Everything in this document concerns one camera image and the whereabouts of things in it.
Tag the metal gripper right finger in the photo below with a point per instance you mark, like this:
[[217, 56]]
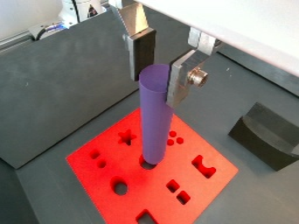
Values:
[[187, 67]]

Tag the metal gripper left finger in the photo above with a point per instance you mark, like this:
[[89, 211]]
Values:
[[139, 35]]

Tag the purple round cylinder peg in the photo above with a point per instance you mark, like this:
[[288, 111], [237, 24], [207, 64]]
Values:
[[157, 113]]

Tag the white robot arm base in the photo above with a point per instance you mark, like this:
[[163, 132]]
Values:
[[75, 12]]

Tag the dark grey upright panel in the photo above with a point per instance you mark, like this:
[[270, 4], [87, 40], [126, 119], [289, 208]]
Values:
[[59, 82]]

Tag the black foam block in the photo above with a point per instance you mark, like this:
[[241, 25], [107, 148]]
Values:
[[269, 136]]

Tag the red shape sorting board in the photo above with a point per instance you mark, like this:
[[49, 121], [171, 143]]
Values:
[[134, 193]]

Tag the aluminium frame rail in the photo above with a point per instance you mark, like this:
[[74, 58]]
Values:
[[15, 41]]

